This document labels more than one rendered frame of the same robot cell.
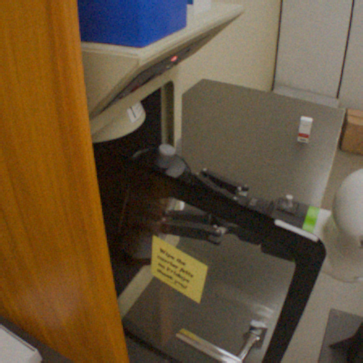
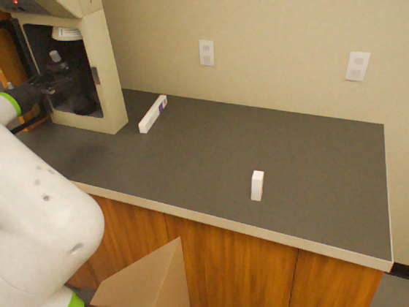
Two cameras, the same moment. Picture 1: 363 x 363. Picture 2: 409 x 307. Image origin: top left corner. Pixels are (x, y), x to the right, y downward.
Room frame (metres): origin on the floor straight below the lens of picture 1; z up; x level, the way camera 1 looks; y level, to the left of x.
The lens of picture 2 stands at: (0.97, -1.23, 1.70)
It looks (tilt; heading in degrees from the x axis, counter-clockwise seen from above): 36 degrees down; 85
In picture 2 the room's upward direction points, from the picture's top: 3 degrees counter-clockwise
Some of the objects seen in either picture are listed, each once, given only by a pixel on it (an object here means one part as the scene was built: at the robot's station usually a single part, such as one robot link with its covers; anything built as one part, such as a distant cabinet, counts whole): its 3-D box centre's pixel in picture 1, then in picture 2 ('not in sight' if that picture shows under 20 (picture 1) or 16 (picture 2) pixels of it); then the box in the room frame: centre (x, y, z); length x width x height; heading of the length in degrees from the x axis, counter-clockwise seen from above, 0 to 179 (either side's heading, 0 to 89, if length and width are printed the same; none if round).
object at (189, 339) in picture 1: (217, 341); not in sight; (0.24, -0.05, 1.20); 0.10 x 0.05 x 0.03; 55
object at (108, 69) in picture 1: (168, 53); (26, 1); (0.51, 0.01, 1.46); 0.32 x 0.12 x 0.10; 153
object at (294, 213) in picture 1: (284, 225); (15, 100); (0.44, -0.17, 1.21); 0.09 x 0.06 x 0.12; 153
